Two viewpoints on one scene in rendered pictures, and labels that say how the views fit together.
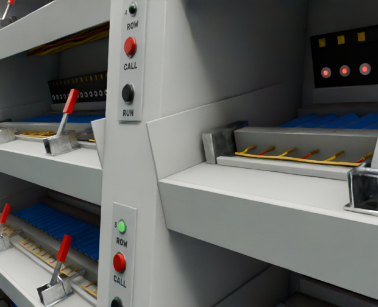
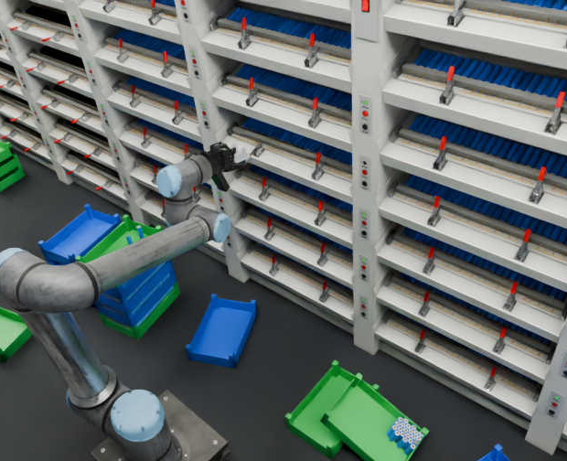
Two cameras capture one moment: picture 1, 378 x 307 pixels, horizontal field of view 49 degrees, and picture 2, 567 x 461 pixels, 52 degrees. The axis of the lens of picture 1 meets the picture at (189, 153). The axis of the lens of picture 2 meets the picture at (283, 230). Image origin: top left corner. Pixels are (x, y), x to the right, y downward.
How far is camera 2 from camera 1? 159 cm
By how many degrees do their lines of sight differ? 38
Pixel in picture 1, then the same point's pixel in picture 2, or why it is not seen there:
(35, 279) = (302, 213)
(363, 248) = (429, 230)
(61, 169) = (326, 188)
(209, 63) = (387, 171)
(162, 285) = (379, 228)
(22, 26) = (283, 123)
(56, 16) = (313, 134)
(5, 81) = not seen: hidden behind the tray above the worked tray
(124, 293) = (366, 230)
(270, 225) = (411, 223)
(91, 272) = (330, 210)
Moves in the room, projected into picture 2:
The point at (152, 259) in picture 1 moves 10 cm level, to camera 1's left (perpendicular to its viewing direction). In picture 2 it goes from (377, 224) to (347, 230)
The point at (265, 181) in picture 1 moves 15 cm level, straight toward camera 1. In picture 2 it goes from (408, 210) to (416, 242)
